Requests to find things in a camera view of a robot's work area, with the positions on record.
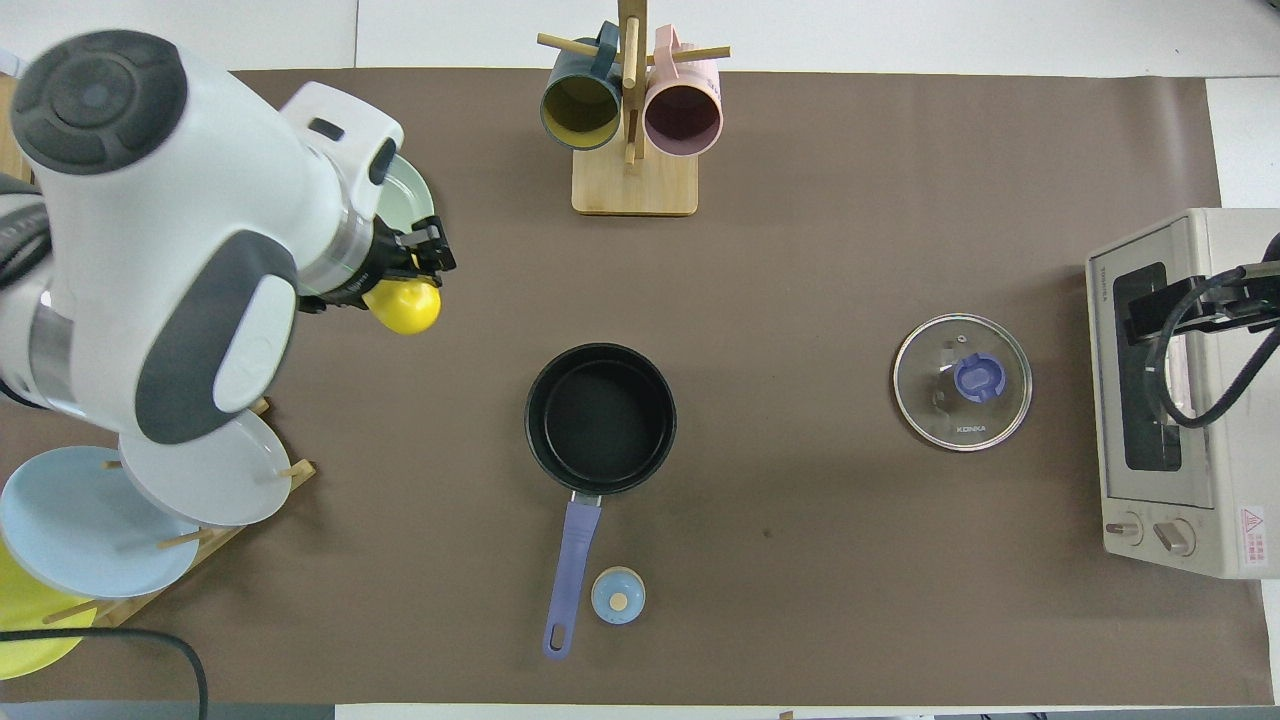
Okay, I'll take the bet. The grey plate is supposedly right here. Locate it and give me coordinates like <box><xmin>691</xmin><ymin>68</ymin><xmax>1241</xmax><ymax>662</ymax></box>
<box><xmin>118</xmin><ymin>405</ymin><xmax>293</xmax><ymax>527</ymax></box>

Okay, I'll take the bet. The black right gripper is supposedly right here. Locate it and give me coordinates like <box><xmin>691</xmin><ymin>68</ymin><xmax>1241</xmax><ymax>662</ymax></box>
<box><xmin>1126</xmin><ymin>232</ymin><xmax>1280</xmax><ymax>343</ymax></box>

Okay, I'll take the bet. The glass lid with blue knob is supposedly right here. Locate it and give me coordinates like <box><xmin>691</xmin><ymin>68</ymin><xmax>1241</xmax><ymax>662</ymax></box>
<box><xmin>893</xmin><ymin>313</ymin><xmax>1033</xmax><ymax>452</ymax></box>

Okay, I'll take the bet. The light blue plate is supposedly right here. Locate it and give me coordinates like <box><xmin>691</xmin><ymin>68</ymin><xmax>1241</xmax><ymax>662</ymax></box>
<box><xmin>0</xmin><ymin>446</ymin><xmax>201</xmax><ymax>599</ymax></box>

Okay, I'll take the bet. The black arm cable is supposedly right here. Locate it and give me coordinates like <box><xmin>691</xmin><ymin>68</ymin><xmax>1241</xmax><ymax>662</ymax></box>
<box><xmin>0</xmin><ymin>628</ymin><xmax>209</xmax><ymax>720</ymax></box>
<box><xmin>1148</xmin><ymin>268</ymin><xmax>1280</xmax><ymax>429</ymax></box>

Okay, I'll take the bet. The dark teal mug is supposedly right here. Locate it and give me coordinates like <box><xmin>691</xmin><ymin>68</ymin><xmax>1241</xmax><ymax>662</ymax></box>
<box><xmin>540</xmin><ymin>22</ymin><xmax>624</xmax><ymax>152</ymax></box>

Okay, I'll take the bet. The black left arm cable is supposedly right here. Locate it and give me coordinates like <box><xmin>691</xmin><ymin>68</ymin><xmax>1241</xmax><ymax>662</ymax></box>
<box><xmin>0</xmin><ymin>628</ymin><xmax>209</xmax><ymax>720</ymax></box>

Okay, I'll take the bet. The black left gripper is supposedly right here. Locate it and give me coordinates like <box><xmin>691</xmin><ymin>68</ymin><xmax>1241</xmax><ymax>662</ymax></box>
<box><xmin>298</xmin><ymin>215</ymin><xmax>458</xmax><ymax>314</ymax></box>

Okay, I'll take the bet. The wooden mug tree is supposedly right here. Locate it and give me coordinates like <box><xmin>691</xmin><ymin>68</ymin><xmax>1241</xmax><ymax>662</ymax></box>
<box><xmin>537</xmin><ymin>0</ymin><xmax>731</xmax><ymax>217</ymax></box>

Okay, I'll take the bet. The dark blue saucepan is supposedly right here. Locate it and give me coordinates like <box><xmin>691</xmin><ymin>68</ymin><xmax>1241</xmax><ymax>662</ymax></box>
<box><xmin>525</xmin><ymin>343</ymin><xmax>678</xmax><ymax>660</ymax></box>

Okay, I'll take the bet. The yellow potato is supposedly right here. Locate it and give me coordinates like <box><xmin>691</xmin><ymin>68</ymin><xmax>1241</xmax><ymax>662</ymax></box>
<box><xmin>362</xmin><ymin>275</ymin><xmax>442</xmax><ymax>335</ymax></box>

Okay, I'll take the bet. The wooden plate rack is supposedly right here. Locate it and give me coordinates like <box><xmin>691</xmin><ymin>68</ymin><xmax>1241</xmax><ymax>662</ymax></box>
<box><xmin>40</xmin><ymin>397</ymin><xmax>318</xmax><ymax>631</ymax></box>

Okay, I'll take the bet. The small blue knob lid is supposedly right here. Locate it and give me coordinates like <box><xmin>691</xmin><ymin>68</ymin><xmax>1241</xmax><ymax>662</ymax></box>
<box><xmin>591</xmin><ymin>566</ymin><xmax>647</xmax><ymax>625</ymax></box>

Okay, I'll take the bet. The pale green plate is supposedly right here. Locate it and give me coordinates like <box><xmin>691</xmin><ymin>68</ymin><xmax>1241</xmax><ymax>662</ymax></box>
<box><xmin>380</xmin><ymin>155</ymin><xmax>437</xmax><ymax>236</ymax></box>

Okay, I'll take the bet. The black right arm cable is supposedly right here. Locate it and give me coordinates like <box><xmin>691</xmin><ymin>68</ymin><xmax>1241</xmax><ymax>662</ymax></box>
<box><xmin>1148</xmin><ymin>268</ymin><xmax>1280</xmax><ymax>429</ymax></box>

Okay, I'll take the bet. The pink ribbed mug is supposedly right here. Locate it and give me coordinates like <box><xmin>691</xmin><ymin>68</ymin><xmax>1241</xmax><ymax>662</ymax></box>
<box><xmin>643</xmin><ymin>25</ymin><xmax>724</xmax><ymax>157</ymax></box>

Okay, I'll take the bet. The yellow plate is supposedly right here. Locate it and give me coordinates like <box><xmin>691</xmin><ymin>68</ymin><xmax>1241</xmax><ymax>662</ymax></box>
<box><xmin>0</xmin><ymin>540</ymin><xmax>98</xmax><ymax>681</ymax></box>

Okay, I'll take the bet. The beige toaster oven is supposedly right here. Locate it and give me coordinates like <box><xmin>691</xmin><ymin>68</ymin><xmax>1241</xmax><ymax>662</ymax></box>
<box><xmin>1086</xmin><ymin>208</ymin><xmax>1280</xmax><ymax>580</ymax></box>

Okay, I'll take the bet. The brown table mat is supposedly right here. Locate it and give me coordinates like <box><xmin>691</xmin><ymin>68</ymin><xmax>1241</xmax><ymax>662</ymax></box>
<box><xmin>0</xmin><ymin>68</ymin><xmax>1271</xmax><ymax>706</ymax></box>

